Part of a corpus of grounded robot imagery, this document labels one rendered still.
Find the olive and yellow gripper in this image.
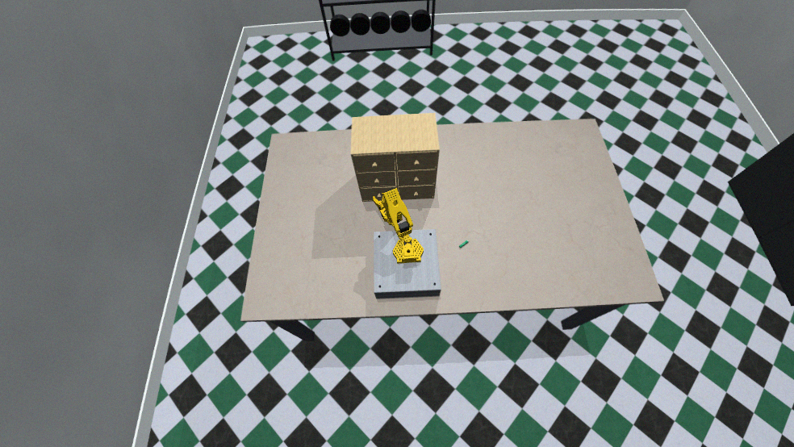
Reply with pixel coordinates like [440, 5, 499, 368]
[373, 196, 385, 211]

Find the brown wooden chest of drawers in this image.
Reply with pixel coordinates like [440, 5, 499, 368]
[351, 113, 440, 202]

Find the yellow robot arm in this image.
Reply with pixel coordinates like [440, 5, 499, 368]
[380, 188, 424, 264]

